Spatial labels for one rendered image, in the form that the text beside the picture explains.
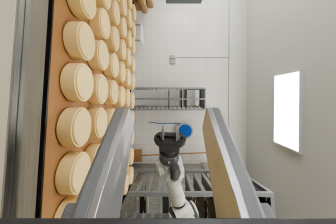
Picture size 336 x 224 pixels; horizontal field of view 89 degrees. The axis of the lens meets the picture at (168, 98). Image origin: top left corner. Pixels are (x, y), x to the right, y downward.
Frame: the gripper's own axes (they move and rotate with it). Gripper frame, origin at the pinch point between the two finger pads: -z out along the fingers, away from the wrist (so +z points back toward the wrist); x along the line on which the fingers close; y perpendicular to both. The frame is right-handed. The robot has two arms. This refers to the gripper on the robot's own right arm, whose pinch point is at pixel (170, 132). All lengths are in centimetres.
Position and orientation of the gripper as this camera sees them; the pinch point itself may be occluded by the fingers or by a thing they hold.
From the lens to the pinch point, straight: 67.1
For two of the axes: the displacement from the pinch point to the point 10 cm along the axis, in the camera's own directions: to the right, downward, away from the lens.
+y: -0.5, 6.4, -7.6
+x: 10.0, 0.5, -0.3
